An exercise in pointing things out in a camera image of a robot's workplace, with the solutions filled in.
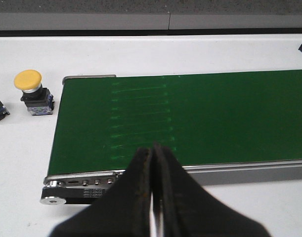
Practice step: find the green conveyor belt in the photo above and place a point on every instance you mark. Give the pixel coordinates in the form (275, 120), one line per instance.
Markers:
(202, 118)

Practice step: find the grey speckled stone counter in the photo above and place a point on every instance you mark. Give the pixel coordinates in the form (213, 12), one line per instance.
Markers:
(17, 15)

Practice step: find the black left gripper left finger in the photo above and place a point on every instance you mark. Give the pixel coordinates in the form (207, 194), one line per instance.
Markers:
(123, 211)

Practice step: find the black conveyor drive belt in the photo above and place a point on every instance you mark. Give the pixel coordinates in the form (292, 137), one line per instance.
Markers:
(59, 195)

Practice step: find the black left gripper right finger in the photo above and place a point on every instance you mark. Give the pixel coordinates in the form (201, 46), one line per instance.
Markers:
(190, 211)

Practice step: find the aluminium conveyor frame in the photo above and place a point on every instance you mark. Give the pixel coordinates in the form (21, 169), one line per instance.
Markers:
(239, 172)

